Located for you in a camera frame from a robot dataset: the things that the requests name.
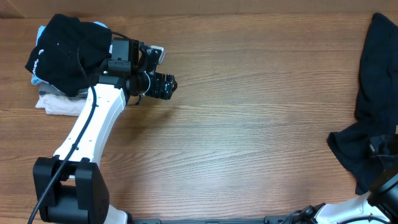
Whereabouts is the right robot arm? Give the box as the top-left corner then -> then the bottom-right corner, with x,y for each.
283,166 -> 397,224

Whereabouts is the cream folded garment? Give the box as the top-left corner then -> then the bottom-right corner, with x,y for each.
35,94 -> 86,116

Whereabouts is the dark navy t-shirt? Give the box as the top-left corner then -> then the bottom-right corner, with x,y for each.
327,13 -> 397,195

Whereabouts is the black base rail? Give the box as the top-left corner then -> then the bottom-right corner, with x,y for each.
127,216 -> 293,224

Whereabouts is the black folded garment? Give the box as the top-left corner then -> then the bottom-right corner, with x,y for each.
25,14 -> 111,96

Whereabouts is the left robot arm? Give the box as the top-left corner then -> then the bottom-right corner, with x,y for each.
28,34 -> 178,223

